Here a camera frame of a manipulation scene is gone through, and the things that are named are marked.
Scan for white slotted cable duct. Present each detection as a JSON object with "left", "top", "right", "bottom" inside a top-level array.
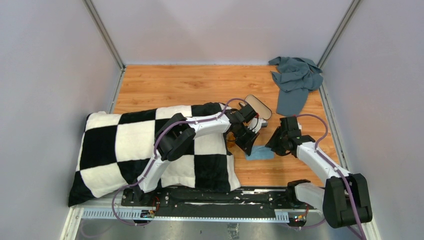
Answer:
[{"left": 81, "top": 207, "right": 290, "bottom": 223}]

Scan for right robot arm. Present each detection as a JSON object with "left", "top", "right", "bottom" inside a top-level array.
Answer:
[{"left": 266, "top": 116, "right": 373, "bottom": 229}]

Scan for grey-blue crumpled cloth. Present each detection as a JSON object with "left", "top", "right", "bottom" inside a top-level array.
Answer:
[{"left": 268, "top": 56, "right": 324, "bottom": 116}]

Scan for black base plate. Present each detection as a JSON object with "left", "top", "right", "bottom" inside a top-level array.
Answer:
[{"left": 120, "top": 186, "right": 312, "bottom": 219}]

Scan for orange sunglasses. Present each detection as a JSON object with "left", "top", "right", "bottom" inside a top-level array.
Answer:
[{"left": 226, "top": 132, "right": 236, "bottom": 148}]

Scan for black white checkered pillow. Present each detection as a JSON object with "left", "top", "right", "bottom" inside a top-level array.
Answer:
[{"left": 67, "top": 102, "right": 241, "bottom": 207}]

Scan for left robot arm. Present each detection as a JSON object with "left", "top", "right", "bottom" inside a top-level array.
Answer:
[{"left": 130, "top": 104, "right": 267, "bottom": 207}]

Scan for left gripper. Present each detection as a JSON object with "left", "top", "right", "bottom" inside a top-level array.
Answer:
[{"left": 234, "top": 124, "right": 260, "bottom": 156}]

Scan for black glasses case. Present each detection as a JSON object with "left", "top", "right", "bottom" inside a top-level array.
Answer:
[{"left": 244, "top": 94, "right": 272, "bottom": 120}]

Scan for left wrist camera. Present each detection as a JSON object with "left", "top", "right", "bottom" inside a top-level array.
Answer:
[{"left": 248, "top": 117, "right": 268, "bottom": 133}]

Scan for small blue cleaning cloth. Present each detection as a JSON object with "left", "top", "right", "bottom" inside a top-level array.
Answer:
[{"left": 245, "top": 145, "right": 275, "bottom": 161}]

